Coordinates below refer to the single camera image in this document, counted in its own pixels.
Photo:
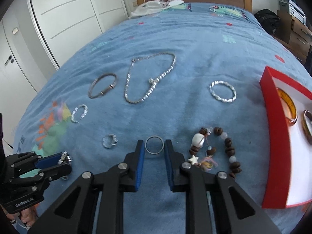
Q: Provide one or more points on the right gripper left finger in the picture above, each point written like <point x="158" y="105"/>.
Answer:
<point x="94" y="202"/>

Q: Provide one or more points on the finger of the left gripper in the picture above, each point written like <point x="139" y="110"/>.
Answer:
<point x="56" y="172"/>
<point x="47" y="162"/>

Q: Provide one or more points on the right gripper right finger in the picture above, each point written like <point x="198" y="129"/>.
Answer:
<point x="214" y="202"/>

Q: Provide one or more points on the thin wire bangle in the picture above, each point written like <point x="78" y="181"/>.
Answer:
<point x="102" y="85"/>

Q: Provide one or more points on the red jewelry box tray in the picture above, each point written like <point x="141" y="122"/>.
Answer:
<point x="289" y="176"/>

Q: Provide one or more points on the left hand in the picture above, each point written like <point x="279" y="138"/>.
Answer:
<point x="25" y="218"/>

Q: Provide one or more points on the dark brown bangle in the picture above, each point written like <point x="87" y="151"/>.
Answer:
<point x="306" y="125"/>

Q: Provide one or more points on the twisted silver bangle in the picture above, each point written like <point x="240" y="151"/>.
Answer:
<point x="223" y="91"/>

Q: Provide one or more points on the amber orange bangle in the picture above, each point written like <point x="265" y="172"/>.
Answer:
<point x="288" y="106"/>

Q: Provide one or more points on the blue patterned bedspread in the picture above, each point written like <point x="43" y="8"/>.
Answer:
<point x="164" y="64"/>

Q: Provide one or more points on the white wardrobe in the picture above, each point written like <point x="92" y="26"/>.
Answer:
<point x="68" y="25"/>

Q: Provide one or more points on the white cloth on bed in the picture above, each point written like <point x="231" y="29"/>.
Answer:
<point x="153" y="7"/>

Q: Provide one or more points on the wooden drawer cabinet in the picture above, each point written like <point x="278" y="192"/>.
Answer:
<point x="294" y="35"/>

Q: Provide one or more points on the black backpack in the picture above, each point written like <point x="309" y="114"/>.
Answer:
<point x="268" y="20"/>

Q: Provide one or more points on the white printer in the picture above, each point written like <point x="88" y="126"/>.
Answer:
<point x="293" y="9"/>

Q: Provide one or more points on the white door with handle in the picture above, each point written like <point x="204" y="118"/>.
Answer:
<point x="16" y="92"/>

